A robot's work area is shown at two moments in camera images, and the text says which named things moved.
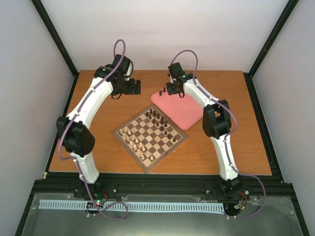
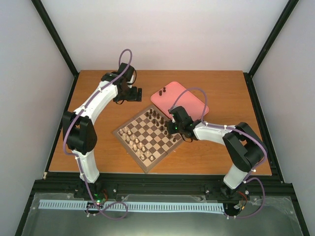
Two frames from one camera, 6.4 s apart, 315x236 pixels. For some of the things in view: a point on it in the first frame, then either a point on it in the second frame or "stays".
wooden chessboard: (150, 137) stays
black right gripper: (170, 91) to (171, 131)
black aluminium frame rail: (261, 187) stays
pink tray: (185, 111) stays
